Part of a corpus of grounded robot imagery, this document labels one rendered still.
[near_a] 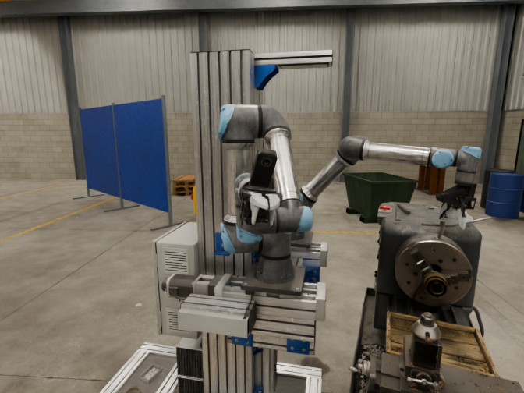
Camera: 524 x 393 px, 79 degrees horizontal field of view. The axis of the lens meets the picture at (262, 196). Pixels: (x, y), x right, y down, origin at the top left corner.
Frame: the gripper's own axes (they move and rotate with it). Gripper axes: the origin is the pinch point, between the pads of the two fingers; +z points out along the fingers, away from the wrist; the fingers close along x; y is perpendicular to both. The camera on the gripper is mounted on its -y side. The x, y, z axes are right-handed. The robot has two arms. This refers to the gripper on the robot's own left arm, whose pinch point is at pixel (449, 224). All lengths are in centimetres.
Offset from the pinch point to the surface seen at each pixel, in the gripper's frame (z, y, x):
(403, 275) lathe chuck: 26.7, -15.8, 1.9
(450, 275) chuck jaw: 19.2, -3.8, -11.8
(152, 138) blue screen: 13, -225, 499
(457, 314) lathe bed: 42.7, 11.1, -5.2
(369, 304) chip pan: 79, 6, 60
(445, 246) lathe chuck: 8.4, -3.6, -5.1
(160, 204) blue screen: 136, -206, 483
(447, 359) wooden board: 42, -17, -34
